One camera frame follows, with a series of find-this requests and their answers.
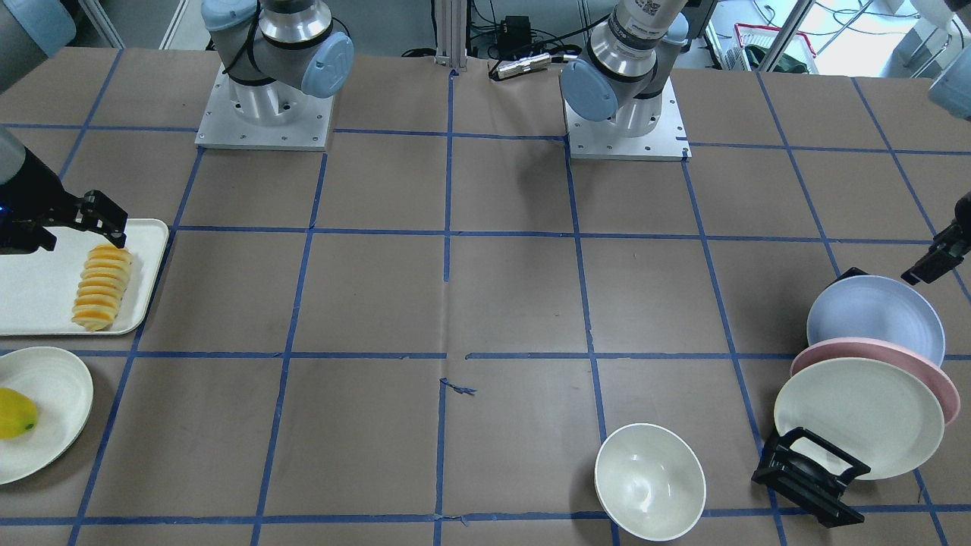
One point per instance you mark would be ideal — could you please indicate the silver cylindrical connector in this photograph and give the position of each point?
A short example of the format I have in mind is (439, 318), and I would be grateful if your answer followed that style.
(507, 69)

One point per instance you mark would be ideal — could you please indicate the aluminium frame post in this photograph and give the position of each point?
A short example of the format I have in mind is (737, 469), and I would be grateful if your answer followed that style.
(451, 25)

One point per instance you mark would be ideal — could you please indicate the cream plate in rack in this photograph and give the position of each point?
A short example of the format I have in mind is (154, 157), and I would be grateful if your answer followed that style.
(882, 415)

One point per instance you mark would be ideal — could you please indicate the black plate rack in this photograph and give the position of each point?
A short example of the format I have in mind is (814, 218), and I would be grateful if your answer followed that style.
(817, 447)

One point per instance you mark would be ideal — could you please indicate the striped toy bread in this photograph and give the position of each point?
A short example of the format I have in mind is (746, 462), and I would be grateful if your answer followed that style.
(103, 282)

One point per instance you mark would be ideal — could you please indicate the white ceramic bowl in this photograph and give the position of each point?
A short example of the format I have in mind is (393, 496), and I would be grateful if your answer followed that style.
(650, 482)

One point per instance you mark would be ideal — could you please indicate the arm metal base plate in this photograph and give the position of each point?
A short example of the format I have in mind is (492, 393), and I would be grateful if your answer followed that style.
(273, 117)
(644, 129)

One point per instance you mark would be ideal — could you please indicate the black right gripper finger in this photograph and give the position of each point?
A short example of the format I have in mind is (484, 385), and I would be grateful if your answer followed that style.
(113, 231)

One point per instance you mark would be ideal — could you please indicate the pink plate in rack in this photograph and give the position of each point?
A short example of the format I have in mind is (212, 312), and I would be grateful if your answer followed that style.
(898, 356)

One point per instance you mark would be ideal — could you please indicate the white rectangular tray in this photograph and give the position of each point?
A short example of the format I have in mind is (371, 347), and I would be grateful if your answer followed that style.
(38, 290)

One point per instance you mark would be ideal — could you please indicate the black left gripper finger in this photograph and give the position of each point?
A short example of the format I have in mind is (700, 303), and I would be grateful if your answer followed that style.
(941, 257)

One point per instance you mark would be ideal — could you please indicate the light blue plate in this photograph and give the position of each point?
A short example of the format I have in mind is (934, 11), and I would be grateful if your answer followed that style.
(876, 307)

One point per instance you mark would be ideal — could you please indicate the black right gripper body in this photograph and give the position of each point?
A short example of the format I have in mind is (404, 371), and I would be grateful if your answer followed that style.
(32, 191)

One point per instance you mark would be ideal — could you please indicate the cream plate under lemon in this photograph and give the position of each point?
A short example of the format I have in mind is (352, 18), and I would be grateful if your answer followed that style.
(61, 386)

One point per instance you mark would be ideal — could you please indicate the black power adapter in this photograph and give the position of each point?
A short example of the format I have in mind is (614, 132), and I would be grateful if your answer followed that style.
(514, 32)

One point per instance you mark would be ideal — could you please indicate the yellow lemon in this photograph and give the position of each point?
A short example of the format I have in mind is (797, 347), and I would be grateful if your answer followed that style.
(19, 414)

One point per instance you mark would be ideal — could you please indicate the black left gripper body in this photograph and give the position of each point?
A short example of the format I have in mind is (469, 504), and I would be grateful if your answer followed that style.
(941, 258)

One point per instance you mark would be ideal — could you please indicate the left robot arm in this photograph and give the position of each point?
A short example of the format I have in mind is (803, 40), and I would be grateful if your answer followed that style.
(620, 105)

